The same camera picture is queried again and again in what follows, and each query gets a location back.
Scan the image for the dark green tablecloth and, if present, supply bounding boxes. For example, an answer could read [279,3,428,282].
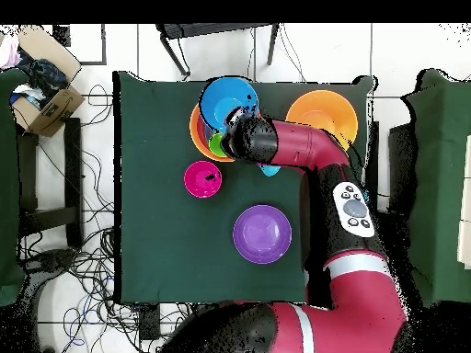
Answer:
[111,69,376,306]

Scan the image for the large blue bowl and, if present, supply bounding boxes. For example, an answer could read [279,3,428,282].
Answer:
[199,76,260,137]

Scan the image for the green cloth covered table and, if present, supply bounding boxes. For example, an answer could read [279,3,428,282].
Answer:
[400,68,471,309]
[0,67,27,306]

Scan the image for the beige board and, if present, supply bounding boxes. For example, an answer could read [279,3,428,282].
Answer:
[457,154,471,269]

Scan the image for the cardboard box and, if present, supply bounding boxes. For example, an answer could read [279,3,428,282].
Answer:
[10,25,86,138]

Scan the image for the purple bowl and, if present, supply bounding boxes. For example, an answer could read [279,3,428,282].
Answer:
[233,204,293,266]

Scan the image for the pink bowl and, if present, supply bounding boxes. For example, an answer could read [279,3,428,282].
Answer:
[183,160,224,199]

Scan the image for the small light blue bowl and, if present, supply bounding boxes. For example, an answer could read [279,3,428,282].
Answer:
[258,163,282,178]

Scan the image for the tangle of floor cables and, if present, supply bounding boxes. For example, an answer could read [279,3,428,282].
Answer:
[21,84,141,347]

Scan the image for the green cup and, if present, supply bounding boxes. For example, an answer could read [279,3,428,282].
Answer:
[208,131,229,159]

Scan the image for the black bench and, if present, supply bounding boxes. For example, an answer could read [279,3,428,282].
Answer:
[16,117,84,251]

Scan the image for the large orange bowl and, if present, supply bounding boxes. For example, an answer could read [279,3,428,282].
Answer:
[189,102,236,164]
[285,89,360,151]

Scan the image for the black metal stand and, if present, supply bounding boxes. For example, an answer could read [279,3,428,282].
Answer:
[155,22,281,78]

